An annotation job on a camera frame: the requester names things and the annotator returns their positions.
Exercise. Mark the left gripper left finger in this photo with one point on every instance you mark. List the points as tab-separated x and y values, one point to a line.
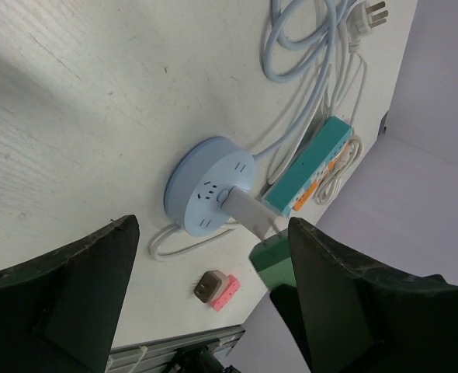
59	311

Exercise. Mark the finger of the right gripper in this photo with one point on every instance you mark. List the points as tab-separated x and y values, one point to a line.
286	300

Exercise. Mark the teal power strip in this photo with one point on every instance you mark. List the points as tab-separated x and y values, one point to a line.
331	139

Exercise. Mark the green charger plug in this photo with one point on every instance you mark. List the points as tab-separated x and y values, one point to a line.
271	260

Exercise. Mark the round light blue power strip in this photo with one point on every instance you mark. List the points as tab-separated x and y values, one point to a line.
201	182

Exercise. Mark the orange power strip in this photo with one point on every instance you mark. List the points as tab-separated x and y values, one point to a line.
326	184

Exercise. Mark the brown charger plug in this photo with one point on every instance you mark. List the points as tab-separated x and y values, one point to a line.
210	286

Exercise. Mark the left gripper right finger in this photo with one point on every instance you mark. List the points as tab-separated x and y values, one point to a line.
361	315

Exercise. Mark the aluminium table frame rail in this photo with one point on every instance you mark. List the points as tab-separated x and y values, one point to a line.
196	352

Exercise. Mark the pink flat plug adapter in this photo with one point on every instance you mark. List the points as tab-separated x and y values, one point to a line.
225	294

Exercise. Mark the white charger plug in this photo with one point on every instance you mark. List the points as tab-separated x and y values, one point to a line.
256	216

